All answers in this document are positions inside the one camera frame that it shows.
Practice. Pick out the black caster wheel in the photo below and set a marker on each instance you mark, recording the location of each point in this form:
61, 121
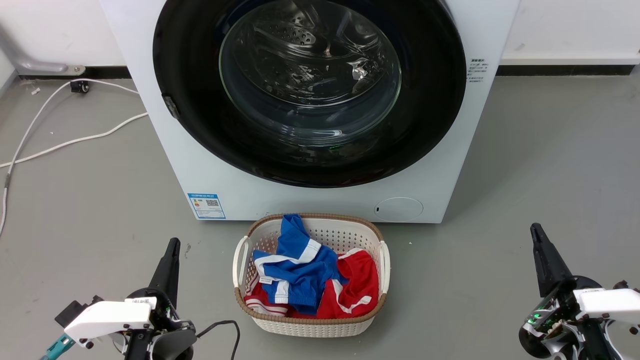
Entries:
80, 87

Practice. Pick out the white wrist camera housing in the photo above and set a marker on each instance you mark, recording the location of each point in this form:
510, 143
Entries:
612, 302
110, 317

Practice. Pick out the stainless steel washer drum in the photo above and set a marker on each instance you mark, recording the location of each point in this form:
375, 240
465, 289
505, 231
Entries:
310, 65

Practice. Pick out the black round washer door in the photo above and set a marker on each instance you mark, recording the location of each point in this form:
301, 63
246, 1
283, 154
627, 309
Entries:
200, 130

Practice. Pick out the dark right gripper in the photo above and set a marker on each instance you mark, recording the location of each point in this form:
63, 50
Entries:
562, 310

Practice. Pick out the blue garment with white stripes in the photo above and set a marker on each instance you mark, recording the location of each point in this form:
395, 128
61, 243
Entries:
300, 275

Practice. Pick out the grey metal frame leg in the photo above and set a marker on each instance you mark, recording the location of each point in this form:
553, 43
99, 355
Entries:
35, 66

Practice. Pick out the blue energy label sticker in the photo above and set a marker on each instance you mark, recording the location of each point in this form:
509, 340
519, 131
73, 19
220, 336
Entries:
206, 206

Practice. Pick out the white plastic laundry basket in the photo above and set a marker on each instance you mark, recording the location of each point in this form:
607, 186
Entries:
310, 327

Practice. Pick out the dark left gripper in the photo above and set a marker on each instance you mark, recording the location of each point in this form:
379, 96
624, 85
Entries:
167, 340

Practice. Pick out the red garment with white stripes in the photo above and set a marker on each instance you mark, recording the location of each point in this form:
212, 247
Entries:
357, 285

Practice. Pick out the round white filter cover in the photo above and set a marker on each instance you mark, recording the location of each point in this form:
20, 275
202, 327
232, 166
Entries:
399, 209

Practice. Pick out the small printed text label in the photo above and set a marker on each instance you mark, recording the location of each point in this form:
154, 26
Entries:
476, 70

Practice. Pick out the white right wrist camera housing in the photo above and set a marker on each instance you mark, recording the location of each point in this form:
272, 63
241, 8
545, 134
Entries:
612, 302

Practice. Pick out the white front-load washing machine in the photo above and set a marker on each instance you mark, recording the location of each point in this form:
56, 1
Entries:
440, 190

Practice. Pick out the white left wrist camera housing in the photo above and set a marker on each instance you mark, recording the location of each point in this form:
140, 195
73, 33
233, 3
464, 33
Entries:
110, 317

